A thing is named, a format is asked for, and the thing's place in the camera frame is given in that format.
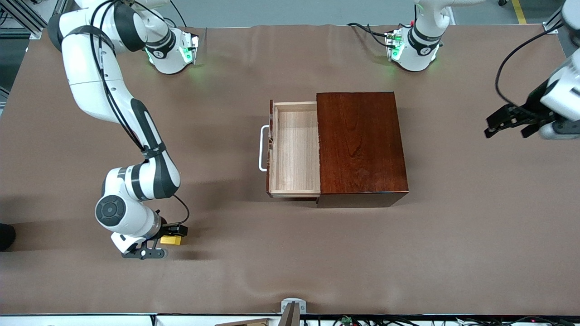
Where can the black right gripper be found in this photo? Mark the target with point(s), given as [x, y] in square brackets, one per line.
[166, 229]

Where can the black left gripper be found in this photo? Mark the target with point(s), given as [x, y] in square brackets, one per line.
[534, 110]

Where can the yellow wooden block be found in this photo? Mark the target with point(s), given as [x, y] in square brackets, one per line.
[171, 240]

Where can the wooden drawer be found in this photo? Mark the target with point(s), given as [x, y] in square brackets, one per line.
[294, 149]

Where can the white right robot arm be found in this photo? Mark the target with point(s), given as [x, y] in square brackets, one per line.
[90, 68]

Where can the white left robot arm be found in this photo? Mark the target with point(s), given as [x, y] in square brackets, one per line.
[421, 54]

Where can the brown table cover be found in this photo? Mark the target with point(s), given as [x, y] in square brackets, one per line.
[181, 280]

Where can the aluminium profile bar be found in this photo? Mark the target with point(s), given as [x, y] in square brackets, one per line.
[553, 22]

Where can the wooden board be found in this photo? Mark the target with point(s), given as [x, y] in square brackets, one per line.
[244, 323]

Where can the dark wooden cabinet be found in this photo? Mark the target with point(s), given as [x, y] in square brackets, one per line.
[358, 145]

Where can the green connector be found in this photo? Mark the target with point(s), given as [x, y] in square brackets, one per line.
[347, 320]

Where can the grey metal bracket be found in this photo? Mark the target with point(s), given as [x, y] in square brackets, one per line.
[293, 301]

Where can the grey tapered post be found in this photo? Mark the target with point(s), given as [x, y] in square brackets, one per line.
[290, 317]

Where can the aluminium frame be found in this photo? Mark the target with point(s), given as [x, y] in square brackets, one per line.
[18, 13]

